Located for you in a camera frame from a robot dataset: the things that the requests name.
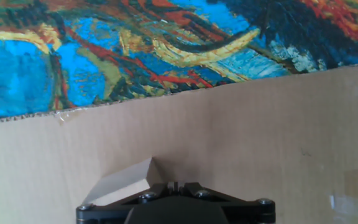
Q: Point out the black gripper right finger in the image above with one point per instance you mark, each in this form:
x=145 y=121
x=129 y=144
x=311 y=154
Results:
x=250 y=214

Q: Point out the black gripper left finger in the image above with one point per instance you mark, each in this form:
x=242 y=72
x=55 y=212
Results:
x=104 y=214

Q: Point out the light wooden block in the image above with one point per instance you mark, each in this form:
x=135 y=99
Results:
x=123 y=183

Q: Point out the brown cardboard sheet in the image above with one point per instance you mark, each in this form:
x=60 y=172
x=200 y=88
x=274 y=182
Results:
x=259 y=140

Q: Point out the sunflower painting print cloth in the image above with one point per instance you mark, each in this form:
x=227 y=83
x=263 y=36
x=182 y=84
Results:
x=104 y=46

